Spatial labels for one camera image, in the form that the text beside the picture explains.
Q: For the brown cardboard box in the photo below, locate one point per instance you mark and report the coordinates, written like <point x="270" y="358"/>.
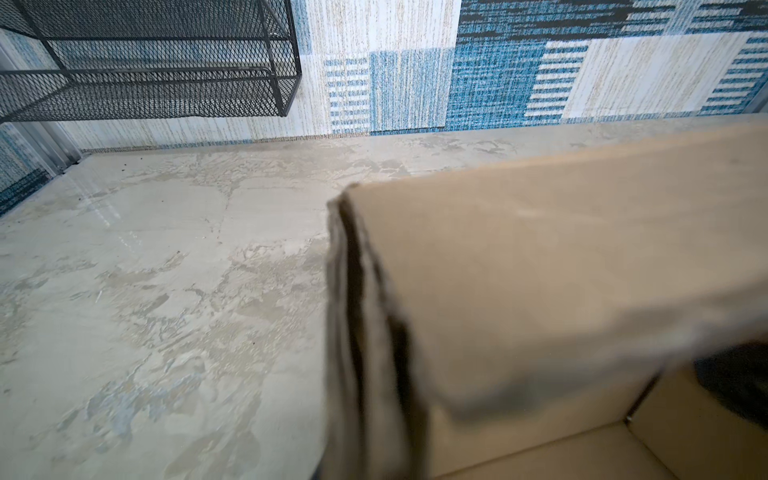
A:
<point x="600" y="314"/>

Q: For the black wire shelf rack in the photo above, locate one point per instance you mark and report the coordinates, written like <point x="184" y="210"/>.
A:
<point x="135" y="60"/>

